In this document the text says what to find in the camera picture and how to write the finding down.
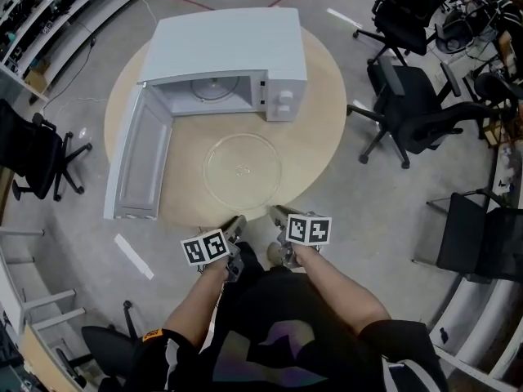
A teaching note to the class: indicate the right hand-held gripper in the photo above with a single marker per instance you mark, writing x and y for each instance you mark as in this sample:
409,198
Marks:
308,230

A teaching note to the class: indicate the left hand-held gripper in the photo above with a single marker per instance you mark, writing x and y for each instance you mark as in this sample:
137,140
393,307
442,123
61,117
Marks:
206,246

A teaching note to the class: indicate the clear glass turntable plate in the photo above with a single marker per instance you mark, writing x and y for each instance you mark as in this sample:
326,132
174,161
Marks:
229,186

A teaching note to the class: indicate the white microwave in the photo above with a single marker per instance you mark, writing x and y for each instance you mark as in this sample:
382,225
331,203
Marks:
229,43

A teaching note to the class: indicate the person's left forearm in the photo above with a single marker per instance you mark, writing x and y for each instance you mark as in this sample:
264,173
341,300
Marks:
196,304

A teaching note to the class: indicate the person's right forearm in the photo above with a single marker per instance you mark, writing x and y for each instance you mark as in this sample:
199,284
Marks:
339,292

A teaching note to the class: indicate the person's beige shoe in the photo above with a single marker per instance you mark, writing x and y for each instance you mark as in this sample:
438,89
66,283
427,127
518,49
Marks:
273,253

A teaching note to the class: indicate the white flat bar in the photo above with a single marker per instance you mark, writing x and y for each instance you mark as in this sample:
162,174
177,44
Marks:
132,255

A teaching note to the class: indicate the person's black shirt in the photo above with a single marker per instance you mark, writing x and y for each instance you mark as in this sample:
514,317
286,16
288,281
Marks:
286,333

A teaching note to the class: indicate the black office chair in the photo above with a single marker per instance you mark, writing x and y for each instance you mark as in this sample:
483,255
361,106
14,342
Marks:
404,10
110,349
412,104
28,149

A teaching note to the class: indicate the black mesh visitor chair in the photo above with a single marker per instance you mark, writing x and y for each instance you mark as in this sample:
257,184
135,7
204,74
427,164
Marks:
478,239

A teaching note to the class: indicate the brown cardboard box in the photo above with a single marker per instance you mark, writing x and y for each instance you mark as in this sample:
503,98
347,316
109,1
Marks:
36,81

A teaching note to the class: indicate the white shelving unit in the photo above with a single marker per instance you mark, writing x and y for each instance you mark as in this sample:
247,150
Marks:
49,19

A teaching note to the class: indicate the white metal table frame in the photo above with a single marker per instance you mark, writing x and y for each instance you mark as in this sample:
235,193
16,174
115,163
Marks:
24,304

